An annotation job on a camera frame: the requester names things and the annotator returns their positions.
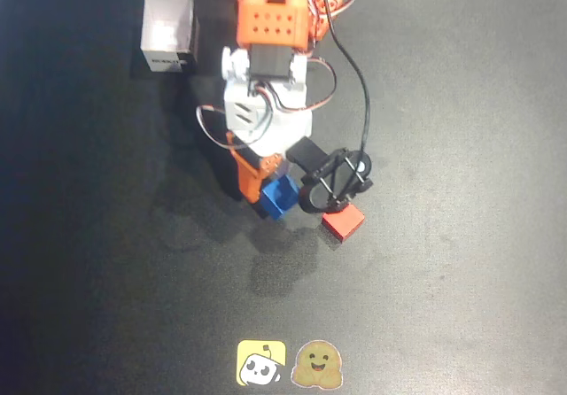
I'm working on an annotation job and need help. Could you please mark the blue cube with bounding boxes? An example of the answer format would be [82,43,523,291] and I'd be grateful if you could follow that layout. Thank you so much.
[256,174,301,222]

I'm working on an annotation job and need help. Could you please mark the red cube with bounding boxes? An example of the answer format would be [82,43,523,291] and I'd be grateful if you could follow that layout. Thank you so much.
[321,203,367,242]

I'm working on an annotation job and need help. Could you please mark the white cardboard box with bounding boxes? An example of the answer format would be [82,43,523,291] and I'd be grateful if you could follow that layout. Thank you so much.
[139,0,201,75]

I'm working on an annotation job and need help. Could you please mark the black table mat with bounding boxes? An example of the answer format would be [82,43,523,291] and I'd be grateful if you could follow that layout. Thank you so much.
[0,0,567,395]

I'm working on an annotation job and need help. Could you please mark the yellow robot sticker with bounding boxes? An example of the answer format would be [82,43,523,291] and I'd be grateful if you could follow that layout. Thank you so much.
[236,339,288,387]

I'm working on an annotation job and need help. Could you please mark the hugging face emoji sticker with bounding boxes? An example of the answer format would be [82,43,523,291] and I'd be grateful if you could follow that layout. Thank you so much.
[290,339,345,390]

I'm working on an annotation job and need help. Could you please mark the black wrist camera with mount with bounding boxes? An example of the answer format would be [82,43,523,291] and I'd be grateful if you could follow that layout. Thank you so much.
[299,146,374,215]

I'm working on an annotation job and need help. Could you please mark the black camera cable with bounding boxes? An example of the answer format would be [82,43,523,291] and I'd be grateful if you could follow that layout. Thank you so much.
[316,0,371,155]

